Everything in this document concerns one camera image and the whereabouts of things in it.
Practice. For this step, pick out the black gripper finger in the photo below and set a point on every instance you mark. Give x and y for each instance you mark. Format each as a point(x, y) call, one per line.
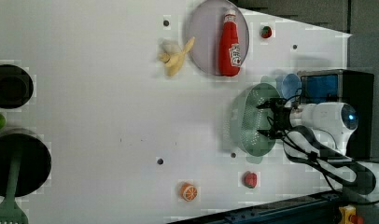
point(266, 133)
point(265, 105)

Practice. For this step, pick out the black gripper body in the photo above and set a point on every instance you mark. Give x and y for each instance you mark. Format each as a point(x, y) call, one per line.
point(281, 118)

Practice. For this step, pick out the green plastic strainer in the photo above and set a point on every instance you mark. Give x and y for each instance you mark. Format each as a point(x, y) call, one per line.
point(246, 120)

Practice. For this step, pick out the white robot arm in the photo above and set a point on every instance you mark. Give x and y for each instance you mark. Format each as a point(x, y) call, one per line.
point(317, 135)

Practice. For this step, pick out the blue plastic cup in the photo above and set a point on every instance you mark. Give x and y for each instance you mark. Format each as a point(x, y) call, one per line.
point(288, 86)

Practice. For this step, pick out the red toy apple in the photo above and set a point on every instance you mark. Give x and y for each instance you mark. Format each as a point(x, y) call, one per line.
point(250, 180)

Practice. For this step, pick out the red ketchup bottle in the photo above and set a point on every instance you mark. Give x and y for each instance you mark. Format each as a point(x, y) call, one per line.
point(229, 55)

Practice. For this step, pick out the red toy strawberry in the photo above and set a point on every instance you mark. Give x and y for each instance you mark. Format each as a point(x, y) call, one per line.
point(266, 32)

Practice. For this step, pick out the black toaster oven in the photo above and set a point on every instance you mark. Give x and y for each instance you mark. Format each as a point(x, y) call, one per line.
point(351, 87)

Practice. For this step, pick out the orange toy slice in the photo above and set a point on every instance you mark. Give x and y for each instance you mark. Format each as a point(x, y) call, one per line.
point(188, 192)

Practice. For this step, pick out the pink oval plate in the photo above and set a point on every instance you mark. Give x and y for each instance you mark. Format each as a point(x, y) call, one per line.
point(205, 25)

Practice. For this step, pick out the yellow toy banana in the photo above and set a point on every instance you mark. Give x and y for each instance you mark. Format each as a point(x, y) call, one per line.
point(173, 56)

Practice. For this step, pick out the yellow emergency stop box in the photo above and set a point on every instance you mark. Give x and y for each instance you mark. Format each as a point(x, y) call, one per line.
point(350, 216)

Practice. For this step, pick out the green spatula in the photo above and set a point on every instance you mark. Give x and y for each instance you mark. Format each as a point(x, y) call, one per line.
point(10, 212)

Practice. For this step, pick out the blue aluminium frame rail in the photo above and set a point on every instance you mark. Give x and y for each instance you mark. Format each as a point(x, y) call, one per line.
point(320, 208)

